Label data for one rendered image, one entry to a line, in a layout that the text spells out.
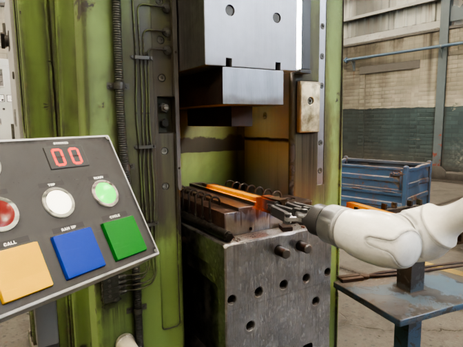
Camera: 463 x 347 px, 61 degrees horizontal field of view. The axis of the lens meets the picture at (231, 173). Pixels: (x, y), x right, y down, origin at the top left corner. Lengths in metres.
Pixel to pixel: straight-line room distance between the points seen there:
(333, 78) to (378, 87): 8.15
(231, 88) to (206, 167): 0.58
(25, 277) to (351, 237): 0.58
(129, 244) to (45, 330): 0.23
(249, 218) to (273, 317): 0.29
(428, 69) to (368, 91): 1.40
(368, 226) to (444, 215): 0.17
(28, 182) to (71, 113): 0.71
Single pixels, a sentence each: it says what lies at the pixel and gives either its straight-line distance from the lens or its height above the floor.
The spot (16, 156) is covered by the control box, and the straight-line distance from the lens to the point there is 0.76.
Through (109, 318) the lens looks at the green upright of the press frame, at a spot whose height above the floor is 0.70.
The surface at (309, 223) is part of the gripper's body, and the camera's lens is 0.92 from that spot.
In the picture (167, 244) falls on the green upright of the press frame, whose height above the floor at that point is 0.87.
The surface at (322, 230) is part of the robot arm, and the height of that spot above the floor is 0.99.
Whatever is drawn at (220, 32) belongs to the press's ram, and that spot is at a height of 1.45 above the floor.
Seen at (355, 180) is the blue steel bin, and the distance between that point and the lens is 4.95.
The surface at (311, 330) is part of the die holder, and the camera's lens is 1.31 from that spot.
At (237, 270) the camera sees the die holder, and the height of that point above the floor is 0.84.
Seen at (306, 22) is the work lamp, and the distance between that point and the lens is 1.37.
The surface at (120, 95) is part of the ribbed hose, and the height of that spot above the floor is 1.29.
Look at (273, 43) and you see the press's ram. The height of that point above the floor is 1.44.
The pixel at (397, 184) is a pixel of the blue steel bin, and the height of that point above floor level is 0.51.
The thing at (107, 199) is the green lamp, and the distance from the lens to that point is 0.80.
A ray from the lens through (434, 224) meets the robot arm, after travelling 0.91.
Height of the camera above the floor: 1.23
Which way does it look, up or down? 8 degrees down
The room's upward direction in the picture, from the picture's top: 1 degrees counter-clockwise
